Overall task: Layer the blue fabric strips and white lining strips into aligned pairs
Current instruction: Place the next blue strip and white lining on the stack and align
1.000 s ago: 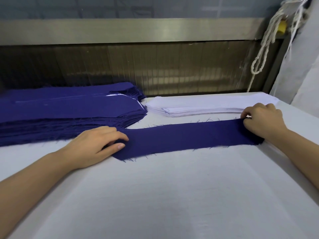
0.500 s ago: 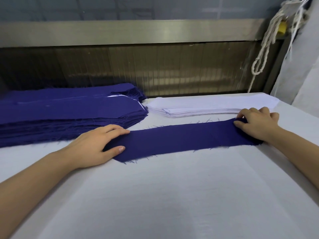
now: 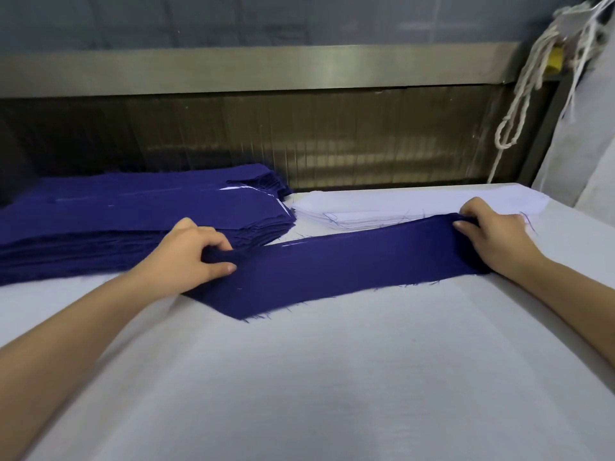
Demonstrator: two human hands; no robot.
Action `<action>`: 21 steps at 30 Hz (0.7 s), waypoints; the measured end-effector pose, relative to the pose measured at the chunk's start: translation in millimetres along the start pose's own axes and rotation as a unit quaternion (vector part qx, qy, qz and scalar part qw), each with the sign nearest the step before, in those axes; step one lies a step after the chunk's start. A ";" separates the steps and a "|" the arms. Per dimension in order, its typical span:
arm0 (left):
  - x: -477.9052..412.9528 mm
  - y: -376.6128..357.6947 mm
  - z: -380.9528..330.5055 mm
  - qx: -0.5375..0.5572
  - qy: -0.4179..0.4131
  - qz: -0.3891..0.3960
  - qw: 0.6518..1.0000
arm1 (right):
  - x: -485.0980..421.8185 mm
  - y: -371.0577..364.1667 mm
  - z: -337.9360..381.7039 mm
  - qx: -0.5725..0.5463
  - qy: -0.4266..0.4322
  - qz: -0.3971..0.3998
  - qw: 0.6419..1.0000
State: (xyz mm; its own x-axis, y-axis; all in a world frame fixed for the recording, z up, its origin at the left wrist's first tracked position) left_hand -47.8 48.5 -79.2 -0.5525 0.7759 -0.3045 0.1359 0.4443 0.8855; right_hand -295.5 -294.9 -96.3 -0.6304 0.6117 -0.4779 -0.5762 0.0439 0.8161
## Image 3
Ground navy blue fabric strip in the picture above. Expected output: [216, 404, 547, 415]
[182, 213, 492, 324]

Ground stack of white fabric pieces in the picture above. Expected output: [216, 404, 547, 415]
[290, 183, 551, 232]

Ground white rope bundle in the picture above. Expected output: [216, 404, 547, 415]
[487, 0, 607, 186]

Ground white fabric sack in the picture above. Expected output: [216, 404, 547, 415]
[530, 43, 615, 214]

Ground metal machine hood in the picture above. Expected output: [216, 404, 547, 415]
[0, 41, 525, 208]

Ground white felt conveyor belt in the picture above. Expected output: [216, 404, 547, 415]
[0, 182, 615, 461]

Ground stack of navy fabric pieces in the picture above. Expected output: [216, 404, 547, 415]
[0, 163, 297, 287]

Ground person's left hand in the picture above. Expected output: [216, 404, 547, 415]
[129, 217, 237, 297]

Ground person's right hand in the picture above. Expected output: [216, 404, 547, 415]
[453, 197, 545, 280]

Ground person's left forearm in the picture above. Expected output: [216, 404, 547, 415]
[0, 270, 159, 409]

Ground person's right forearm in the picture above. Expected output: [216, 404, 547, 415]
[495, 249, 615, 371]

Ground grey metal post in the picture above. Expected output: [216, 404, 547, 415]
[518, 74, 573, 189]

